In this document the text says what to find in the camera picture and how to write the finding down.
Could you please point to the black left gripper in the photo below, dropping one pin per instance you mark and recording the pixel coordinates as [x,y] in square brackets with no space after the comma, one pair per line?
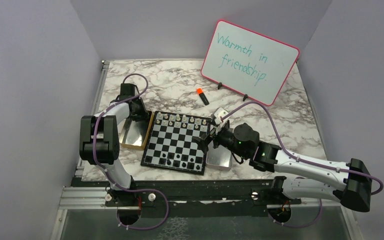
[144,114]

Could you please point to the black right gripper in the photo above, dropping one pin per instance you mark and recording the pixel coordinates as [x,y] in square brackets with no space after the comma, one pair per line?
[203,142]

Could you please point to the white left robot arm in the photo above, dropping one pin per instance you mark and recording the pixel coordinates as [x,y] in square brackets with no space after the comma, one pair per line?
[99,138]

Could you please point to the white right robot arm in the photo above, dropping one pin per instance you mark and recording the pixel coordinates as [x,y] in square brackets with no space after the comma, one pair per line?
[347,183]

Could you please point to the black white chess board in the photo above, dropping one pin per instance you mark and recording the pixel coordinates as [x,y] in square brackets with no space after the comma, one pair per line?
[167,135]

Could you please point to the gold tin box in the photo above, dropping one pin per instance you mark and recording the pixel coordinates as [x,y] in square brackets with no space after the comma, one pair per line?
[134,133]

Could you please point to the silver tin lid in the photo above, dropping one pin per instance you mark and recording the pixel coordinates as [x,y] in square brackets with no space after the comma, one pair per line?
[219,158]

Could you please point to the orange black highlighter marker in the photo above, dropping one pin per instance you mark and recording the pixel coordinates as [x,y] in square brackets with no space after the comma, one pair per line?
[202,96]

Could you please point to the pink framed whiteboard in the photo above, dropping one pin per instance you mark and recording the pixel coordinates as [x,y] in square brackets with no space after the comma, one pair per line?
[248,62]

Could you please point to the black mounting base rail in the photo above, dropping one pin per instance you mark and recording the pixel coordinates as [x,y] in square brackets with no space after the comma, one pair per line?
[198,198]

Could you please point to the aluminium side rail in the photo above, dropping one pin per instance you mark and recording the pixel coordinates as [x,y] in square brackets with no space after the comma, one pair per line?
[97,88]

